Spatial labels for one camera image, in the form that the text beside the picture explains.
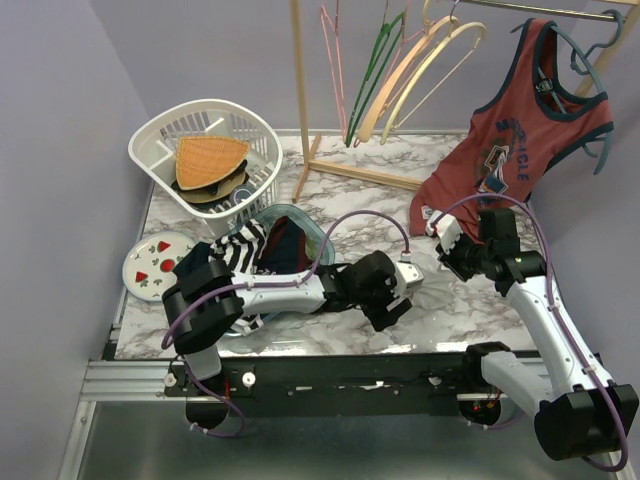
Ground white tank top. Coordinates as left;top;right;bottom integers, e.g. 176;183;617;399
403;252;458;322

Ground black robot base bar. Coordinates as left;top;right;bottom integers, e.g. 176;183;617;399
164;352;516;419

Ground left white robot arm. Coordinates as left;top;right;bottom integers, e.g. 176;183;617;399
161;251;424;395

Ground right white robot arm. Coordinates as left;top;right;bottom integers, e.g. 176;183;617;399
425;209;639;461

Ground cream wooden hanger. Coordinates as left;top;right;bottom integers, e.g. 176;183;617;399
380;17;488;145

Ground tan wooden hanger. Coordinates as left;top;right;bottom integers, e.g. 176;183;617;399
355;1;460;146

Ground red graphic tank top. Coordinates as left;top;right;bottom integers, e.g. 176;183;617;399
409;19;614;239

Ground blue plastic hanger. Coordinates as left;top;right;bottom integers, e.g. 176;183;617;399
547;8;626;175

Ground green plastic hanger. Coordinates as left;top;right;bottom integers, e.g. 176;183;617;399
344;10;406;147

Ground pile of dark clothes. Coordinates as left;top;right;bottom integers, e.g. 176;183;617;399
173;216;313;281

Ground wooden clothes rack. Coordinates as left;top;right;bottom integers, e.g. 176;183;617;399
289;0;639;204

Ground dark hats in basket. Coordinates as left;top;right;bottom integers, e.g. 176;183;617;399
171;160;249;205

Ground watermelon pattern plate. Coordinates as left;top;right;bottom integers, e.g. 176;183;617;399
122;231;195;302

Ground white plastic laundry basket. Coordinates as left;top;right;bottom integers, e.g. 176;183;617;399
128;99;283;222

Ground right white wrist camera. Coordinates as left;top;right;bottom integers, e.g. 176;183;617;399
425;210;463;254

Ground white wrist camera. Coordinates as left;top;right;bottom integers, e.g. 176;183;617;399
425;210;463;254
394;261;424;298

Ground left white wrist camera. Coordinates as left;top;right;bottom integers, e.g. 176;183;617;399
394;261;424;298

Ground pink wire hanger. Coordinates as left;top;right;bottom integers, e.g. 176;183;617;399
320;0;347;140
344;1;428;147

